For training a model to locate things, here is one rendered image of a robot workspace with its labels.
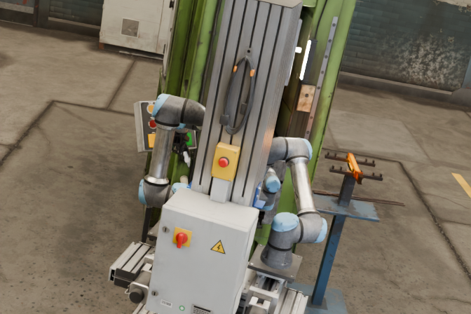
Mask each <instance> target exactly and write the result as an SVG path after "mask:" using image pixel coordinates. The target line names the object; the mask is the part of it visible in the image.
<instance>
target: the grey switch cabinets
mask: <svg viewBox="0 0 471 314"><path fill-rule="evenodd" d="M169 5H170V0H104V4H103V7H102V8H103V13H102V24H101V30H100V35H99V36H100V44H99V49H102V50H110V51H115V52H119V53H126V54H130V55H137V56H142V57H149V58H153V59H157V60H163V58H164V54H163V48H164V44H166V41H167V35H168V27H169V22H170V14H171V9H172V8H169Z"/></svg>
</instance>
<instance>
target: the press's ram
mask: <svg viewBox="0 0 471 314"><path fill-rule="evenodd" d="M301 23H302V19H301V18H299V23H298V27H297V30H296V36H295V40H294V45H293V49H292V54H291V58H290V61H289V67H288V70H287V76H286V80H285V86H288V83H289V77H290V73H291V70H292V64H293V61H294V55H295V52H298V53H300V52H301V47H300V46H297V42H298V39H299V33H300V29H301Z"/></svg>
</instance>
